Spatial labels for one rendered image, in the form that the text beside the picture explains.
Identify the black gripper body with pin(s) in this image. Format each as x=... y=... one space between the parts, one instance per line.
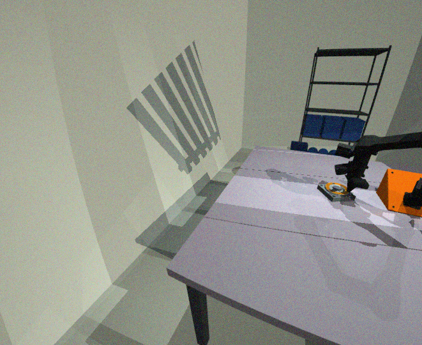
x=357 y=174

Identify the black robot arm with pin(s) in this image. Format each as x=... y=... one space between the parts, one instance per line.
x=368 y=145

